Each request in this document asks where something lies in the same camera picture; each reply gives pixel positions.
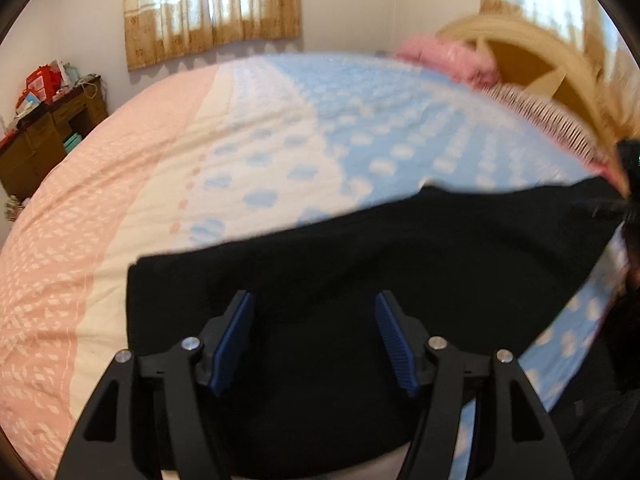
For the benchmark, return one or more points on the cream wooden headboard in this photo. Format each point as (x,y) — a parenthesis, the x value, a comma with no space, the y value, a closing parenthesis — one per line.
(534,58)

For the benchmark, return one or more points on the black pants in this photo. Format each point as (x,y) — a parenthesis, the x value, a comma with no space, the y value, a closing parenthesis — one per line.
(314,390)

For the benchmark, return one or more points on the red gift bag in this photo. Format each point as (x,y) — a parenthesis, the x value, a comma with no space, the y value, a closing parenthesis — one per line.
(43,83)

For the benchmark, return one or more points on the striped pillow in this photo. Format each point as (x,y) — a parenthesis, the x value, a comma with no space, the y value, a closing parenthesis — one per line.
(559,123)

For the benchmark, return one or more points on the pink floral pillow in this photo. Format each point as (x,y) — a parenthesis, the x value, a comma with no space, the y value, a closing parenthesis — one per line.
(454,59)

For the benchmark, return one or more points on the bed with patterned sheet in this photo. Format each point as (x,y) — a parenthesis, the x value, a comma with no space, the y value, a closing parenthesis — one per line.
(223,152)

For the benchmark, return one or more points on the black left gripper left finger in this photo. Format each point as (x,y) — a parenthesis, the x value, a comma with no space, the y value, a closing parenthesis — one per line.
(147,411)

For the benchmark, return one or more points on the beige side curtain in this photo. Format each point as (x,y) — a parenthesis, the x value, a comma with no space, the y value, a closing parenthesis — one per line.
(585,26)

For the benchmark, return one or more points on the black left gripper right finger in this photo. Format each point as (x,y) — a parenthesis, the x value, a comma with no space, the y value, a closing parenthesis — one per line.
(513,435)

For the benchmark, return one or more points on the brown wooden desk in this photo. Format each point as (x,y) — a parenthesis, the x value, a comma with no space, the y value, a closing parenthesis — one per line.
(37,143)

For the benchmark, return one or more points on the beige window curtain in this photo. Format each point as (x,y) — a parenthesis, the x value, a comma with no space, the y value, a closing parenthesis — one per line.
(157,31)

